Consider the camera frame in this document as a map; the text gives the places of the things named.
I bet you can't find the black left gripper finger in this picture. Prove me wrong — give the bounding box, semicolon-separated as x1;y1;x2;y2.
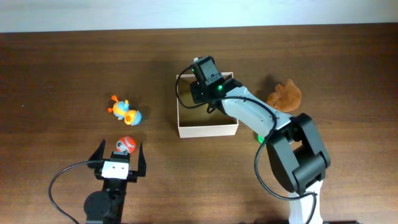
88;139;106;161
137;143;147;177

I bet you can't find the brown plush chicken toy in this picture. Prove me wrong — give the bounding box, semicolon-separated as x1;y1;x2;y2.
266;79;302;113

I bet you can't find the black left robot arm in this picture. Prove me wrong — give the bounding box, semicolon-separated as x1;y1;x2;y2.
83;141;146;224

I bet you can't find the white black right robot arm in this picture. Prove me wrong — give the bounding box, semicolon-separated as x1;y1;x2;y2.
189;56;331;223

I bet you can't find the pink cardboard box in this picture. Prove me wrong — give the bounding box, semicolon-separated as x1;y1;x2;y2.
177;73;239;138

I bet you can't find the red white ball toy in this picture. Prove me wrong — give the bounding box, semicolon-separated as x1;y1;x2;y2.
116;136;136;154

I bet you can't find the orange blue duck toy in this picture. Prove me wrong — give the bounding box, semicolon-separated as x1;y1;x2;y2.
107;95;142;126

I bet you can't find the green lattice ball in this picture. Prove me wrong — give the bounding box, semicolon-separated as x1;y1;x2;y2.
257;135;264;144

